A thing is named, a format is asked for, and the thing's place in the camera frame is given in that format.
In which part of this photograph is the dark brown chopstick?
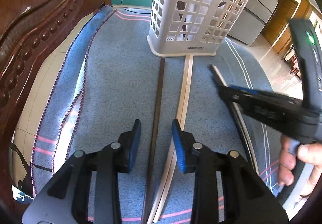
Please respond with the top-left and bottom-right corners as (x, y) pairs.
(141, 59), (165, 223)

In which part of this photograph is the carved wooden chair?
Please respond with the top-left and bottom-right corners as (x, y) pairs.
(1, 0), (111, 210)

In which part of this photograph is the white plastic utensil basket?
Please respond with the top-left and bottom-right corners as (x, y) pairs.
(147, 0), (249, 57)

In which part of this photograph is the wooden door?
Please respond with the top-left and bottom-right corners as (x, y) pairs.
(261, 0), (298, 45)

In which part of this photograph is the silver refrigerator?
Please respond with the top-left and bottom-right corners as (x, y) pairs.
(228, 0), (279, 45)

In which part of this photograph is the blue striped cloth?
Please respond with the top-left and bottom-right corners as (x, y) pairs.
(31, 6), (280, 223)

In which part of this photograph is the person's right hand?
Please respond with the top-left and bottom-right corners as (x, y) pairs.
(278, 135), (322, 196)

